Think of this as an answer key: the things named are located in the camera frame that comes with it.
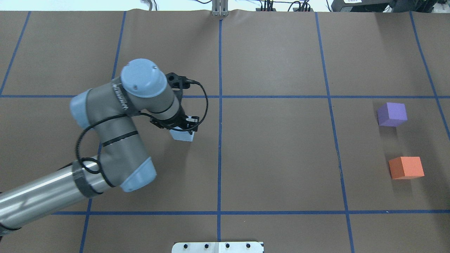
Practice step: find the light blue foam block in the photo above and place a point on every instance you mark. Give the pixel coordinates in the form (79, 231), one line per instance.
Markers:
(186, 136)

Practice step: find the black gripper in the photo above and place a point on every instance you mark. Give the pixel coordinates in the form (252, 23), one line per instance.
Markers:
(171, 122)

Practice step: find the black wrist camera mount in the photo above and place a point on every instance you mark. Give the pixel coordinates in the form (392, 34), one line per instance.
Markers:
(178, 82)

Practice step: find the purple foam block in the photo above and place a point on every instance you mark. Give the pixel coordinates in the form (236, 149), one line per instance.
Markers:
(392, 114)

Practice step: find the orange foam block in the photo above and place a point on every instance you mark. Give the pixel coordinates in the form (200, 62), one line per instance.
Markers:
(405, 168)

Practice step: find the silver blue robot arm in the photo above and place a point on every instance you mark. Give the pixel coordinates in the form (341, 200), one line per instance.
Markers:
(109, 151)

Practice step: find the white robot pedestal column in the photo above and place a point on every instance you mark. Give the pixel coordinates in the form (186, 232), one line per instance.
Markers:
(219, 247)

